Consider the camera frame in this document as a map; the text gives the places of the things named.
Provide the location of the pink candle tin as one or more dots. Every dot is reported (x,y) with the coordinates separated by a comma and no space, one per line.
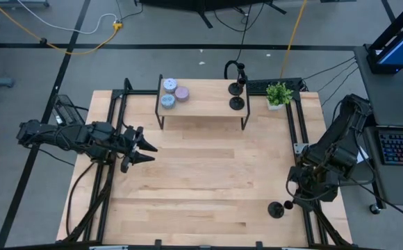
(181,93)

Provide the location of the dark grey cart desk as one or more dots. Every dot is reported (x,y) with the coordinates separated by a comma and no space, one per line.
(389,87)

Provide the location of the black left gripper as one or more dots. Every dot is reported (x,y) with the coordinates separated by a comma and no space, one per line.
(129,146)

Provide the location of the green plant white pot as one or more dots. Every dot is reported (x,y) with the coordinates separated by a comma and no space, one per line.
(278,93)

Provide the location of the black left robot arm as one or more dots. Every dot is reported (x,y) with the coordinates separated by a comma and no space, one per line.
(66,135)

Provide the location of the white paper sheet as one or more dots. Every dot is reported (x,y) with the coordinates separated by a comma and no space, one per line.
(362,156)

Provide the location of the blue patterned candle tin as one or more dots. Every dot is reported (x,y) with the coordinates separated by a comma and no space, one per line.
(167,101)
(170,85)

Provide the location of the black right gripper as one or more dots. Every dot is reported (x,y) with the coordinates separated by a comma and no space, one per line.
(312,184)

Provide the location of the wooden shelf black metal legs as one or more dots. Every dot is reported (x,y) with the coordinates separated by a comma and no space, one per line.
(205,100)

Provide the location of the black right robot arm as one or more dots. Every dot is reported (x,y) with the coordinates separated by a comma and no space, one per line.
(340,149)

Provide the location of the black aluminium table frame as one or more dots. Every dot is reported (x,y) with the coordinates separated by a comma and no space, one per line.
(142,92)

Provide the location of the black cart caster wheel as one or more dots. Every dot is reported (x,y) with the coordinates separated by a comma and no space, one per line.
(374,209)

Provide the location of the black candlestick holder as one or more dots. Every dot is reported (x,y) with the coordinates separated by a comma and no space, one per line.
(235,89)
(276,209)
(237,103)

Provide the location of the black room divider panel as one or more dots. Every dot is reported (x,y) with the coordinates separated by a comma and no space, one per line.
(187,2)

